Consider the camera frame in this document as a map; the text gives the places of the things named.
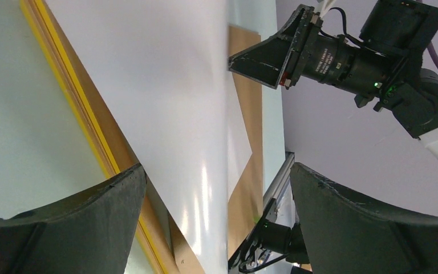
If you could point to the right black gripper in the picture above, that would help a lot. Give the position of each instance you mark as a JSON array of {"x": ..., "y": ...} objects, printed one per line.
[{"x": 299, "y": 49}]

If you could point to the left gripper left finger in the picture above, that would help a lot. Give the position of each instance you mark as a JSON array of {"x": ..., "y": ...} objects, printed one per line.
[{"x": 91, "y": 231}]

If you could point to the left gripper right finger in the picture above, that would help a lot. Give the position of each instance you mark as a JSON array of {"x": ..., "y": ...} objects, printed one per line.
[{"x": 345, "y": 231}]

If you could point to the orange flower photo print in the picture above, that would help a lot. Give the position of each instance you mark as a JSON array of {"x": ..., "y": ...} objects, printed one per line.
[{"x": 161, "y": 69}]

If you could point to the yellow wooden picture frame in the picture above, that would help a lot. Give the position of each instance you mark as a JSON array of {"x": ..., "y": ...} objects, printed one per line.
[{"x": 104, "y": 136}]

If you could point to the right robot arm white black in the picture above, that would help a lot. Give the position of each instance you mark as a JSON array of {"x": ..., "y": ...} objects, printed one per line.
[{"x": 402, "y": 31}]

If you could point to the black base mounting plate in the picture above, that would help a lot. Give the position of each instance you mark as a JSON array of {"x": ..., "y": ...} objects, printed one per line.
[{"x": 269, "y": 243}]

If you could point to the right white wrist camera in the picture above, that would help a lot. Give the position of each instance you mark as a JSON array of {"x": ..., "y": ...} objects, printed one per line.
[{"x": 323, "y": 6}]

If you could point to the aluminium extrusion rail front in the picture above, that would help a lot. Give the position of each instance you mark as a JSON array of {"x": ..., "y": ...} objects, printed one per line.
[{"x": 279, "y": 184}]

